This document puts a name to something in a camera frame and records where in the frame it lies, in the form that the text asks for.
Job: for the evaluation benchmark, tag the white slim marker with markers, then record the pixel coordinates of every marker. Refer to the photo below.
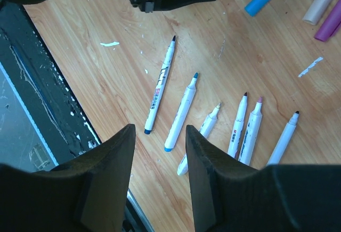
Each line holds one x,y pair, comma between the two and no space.
205,130

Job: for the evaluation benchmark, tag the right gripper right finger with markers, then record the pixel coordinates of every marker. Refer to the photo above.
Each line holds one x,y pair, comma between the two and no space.
228,195

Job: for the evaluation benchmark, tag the magenta pen cap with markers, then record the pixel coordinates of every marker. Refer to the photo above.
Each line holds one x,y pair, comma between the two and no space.
330,25

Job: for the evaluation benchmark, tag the black marker pen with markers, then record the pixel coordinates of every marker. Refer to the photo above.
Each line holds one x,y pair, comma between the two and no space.
284,140

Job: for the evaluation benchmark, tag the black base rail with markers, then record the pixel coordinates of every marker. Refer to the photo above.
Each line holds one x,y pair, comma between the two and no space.
42,124

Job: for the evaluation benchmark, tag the pink marker pen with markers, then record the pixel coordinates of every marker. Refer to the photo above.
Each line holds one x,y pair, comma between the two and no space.
251,133

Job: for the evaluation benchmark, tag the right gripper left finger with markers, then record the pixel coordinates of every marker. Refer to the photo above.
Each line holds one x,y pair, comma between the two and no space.
87,193

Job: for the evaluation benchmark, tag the magenta cap marker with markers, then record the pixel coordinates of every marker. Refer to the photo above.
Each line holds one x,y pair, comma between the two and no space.
237,127

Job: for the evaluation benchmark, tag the dark blue cap marker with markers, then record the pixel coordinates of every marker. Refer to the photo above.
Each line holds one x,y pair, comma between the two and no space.
160,86

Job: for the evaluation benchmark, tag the white pen cap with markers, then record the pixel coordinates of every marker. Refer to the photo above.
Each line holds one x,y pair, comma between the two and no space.
316,11

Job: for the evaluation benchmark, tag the light blue cap marker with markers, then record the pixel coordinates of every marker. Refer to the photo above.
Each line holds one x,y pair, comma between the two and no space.
181,114

